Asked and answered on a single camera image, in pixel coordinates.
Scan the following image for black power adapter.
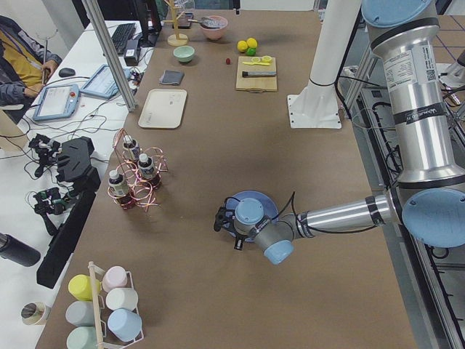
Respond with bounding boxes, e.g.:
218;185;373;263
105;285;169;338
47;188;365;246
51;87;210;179
124;39;141;66

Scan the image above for teach pendant tablet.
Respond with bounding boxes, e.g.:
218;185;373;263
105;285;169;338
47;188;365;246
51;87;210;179
33;84;80;121

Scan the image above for yellow cup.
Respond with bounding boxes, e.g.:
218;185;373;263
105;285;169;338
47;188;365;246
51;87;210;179
68;274;92;301

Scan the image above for black computer mouse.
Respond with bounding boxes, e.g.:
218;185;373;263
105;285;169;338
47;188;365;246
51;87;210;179
58;68;76;78

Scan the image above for rear dark bottle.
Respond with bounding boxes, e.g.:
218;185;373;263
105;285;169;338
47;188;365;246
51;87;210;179
123;135;140;161

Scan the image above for beige tray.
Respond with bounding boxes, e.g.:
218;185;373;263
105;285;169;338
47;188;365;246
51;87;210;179
138;89;187;129

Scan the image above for mint green cup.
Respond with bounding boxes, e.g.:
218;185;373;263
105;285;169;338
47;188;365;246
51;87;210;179
66;326;97;349

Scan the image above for black thermos bottle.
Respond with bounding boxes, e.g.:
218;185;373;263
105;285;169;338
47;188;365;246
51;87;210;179
1;233;41;267

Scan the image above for grey folded cloth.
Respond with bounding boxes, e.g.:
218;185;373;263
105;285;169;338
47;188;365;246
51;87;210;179
159;70;185;86

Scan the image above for wooden mug tree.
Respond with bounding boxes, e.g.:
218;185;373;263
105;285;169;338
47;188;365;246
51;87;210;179
164;0;189;47

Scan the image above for dark bottle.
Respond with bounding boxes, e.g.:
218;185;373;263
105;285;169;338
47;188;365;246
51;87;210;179
108;169;129;198
123;135;140;161
137;153;156;181

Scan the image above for copper wire bottle rack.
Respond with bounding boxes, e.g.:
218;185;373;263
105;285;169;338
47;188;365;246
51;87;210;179
107;129;169;210

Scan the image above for green lime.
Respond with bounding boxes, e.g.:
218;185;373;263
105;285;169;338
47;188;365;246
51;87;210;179
246;47;256;57

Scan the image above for middle dark bottle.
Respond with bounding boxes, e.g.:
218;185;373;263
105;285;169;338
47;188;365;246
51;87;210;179
137;153;156;181

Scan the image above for black keyboard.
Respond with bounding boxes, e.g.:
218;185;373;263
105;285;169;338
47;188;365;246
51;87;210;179
111;23;136;55

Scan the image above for front dark bottle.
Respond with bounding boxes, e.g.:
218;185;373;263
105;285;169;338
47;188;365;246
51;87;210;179
108;169;129;198

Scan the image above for pink bowl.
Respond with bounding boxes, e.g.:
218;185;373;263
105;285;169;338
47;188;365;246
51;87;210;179
201;15;228;41

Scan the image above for white cup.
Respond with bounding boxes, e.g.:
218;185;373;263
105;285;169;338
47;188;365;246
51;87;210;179
105;288;139;311

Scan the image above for black handled knife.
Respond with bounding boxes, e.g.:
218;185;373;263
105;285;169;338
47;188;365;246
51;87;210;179
241;71;277;78

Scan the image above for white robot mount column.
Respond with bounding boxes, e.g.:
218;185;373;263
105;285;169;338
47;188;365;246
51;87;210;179
288;0;361;129

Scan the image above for blue cup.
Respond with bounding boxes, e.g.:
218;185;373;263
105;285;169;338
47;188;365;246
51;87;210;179
107;308;142;342

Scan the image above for wooden cutting board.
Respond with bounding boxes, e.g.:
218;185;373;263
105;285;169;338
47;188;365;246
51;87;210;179
235;55;278;92

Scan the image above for grey cup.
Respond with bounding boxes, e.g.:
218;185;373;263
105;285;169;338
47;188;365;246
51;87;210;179
65;301;94;326

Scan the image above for paper tape roll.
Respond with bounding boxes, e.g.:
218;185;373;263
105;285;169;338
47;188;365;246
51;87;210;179
20;302;51;326

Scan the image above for blue round plate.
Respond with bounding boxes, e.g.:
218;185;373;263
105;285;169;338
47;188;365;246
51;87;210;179
218;190;279;243

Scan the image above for yellow lemon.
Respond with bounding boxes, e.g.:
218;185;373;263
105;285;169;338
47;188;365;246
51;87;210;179
246;37;258;49
237;40;248;52

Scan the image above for aluminium frame post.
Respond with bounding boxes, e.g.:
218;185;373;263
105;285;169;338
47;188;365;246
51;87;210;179
82;0;137;112

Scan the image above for lemon slices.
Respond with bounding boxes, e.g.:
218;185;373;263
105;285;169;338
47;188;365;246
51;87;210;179
243;55;272;66

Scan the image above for white wire cup rack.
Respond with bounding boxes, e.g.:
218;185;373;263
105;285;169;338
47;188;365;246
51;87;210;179
88;261;145;348

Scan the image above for seated person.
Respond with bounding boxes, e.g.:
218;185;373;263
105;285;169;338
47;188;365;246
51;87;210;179
1;16;62;123

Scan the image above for green bowl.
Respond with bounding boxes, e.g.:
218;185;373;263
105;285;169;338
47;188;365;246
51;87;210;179
173;45;195;63

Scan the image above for black stand equipment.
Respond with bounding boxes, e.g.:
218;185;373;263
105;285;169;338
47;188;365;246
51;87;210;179
35;136;101;289

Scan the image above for pink cup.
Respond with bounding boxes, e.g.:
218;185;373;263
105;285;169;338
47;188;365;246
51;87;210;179
102;265;128;292

